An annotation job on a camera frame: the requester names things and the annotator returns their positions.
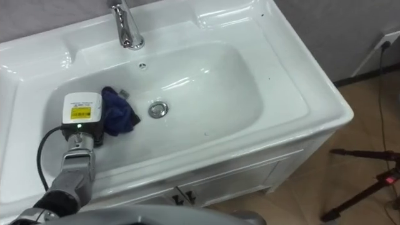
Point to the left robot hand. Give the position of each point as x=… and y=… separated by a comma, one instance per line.
x=82, y=109

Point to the dark blue cloth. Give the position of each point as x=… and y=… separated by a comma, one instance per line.
x=118, y=114

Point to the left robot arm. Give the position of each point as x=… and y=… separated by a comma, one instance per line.
x=73, y=175

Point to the chrome sink drain plug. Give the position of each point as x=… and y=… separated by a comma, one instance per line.
x=158, y=109

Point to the chrome faucet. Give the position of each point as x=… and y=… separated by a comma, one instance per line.
x=126, y=25

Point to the white sink vanity cabinet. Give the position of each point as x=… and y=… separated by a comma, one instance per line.
x=200, y=125

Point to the robot body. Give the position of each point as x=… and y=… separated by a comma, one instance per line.
x=150, y=217

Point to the black tripod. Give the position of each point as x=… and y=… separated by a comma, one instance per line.
x=368, y=184

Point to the white wall socket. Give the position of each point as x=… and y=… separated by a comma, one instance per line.
x=389, y=39

